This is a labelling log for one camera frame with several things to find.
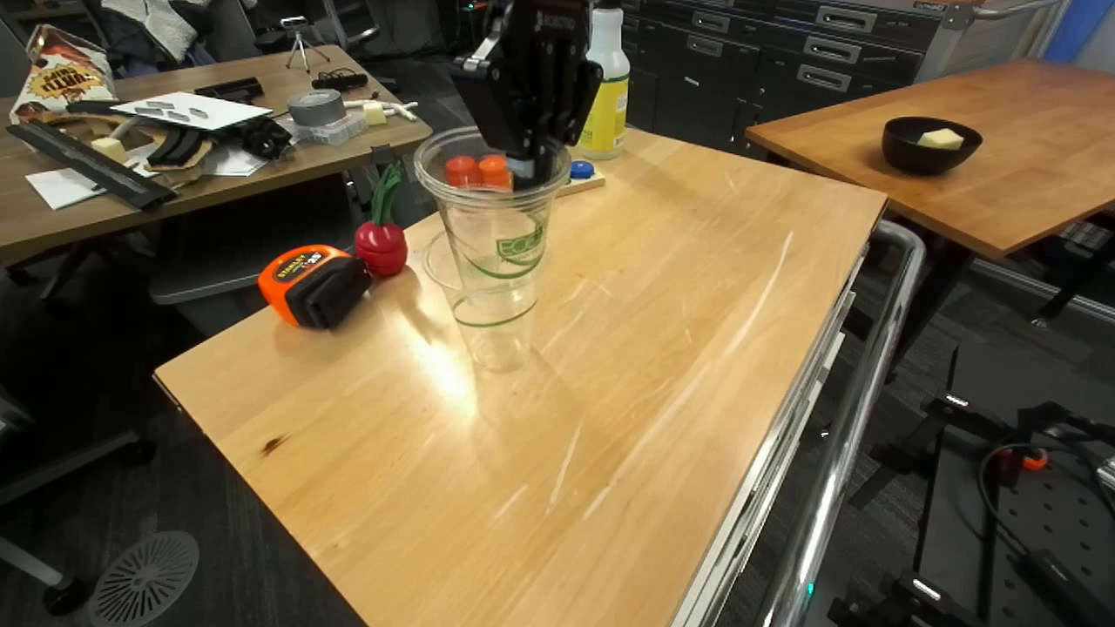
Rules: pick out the white cloth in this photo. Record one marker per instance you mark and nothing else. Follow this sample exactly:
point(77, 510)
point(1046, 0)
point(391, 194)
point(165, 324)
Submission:
point(143, 21)

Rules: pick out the wooden side table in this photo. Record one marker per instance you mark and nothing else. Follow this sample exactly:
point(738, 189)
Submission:
point(1046, 142)

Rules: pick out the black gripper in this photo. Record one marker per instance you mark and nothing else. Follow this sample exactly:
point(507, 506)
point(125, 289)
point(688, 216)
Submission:
point(546, 56)

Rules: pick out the long black bar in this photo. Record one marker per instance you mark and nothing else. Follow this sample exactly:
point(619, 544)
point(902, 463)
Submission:
point(92, 161)

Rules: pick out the blue toy peg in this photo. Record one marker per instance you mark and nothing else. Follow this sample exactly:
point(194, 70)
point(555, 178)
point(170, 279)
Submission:
point(580, 171)

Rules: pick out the black bowl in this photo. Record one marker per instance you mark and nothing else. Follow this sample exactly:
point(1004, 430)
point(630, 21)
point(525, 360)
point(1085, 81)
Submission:
point(929, 158)

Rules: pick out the brown office desk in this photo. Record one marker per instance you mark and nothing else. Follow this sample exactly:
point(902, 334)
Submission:
point(384, 137)

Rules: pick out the red toy peg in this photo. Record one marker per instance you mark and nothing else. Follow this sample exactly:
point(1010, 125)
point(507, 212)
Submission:
point(463, 171)

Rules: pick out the white paper sheets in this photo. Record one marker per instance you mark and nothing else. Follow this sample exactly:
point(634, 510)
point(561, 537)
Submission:
point(194, 110)

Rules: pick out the black tool chest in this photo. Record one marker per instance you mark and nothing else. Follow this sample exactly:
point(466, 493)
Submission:
point(788, 52)

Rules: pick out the orange toy peg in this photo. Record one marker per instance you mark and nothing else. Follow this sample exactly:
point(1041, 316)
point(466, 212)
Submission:
point(496, 171)

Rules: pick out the spray bottle yellow label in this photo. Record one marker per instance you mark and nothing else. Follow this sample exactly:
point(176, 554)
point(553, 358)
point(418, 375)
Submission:
point(611, 92)

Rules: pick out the small white note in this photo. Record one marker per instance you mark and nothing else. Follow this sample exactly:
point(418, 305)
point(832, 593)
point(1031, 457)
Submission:
point(63, 185)

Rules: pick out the orange black tape measure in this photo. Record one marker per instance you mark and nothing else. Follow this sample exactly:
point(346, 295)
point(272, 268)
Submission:
point(315, 288)

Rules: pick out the pale food piece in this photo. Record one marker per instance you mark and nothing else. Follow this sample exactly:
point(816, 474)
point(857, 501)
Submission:
point(941, 142)

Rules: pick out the flat black remote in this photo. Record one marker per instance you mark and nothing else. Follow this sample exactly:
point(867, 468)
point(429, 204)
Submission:
point(339, 81)

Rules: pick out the red cherry toy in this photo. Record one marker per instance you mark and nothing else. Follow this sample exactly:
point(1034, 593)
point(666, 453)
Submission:
point(382, 247)

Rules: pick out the wooden peg toy base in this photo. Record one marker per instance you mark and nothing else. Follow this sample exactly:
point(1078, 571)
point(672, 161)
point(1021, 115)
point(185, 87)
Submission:
point(595, 183)

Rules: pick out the grey tape roll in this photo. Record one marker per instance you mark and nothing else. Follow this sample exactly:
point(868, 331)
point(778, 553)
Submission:
point(315, 111)

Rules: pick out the blue panel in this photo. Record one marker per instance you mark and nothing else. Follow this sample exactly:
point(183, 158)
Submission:
point(1083, 28)

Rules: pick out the clear plastic cup green stripe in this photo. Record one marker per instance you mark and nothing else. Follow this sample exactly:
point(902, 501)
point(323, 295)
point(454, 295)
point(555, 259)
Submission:
point(466, 221)
point(449, 237)
point(501, 347)

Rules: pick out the colourful snack bag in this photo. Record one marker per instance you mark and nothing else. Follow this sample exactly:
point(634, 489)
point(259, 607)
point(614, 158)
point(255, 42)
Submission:
point(57, 75)

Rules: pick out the steel workbench cabinet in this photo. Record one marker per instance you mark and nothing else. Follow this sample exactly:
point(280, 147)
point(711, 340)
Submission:
point(755, 522)

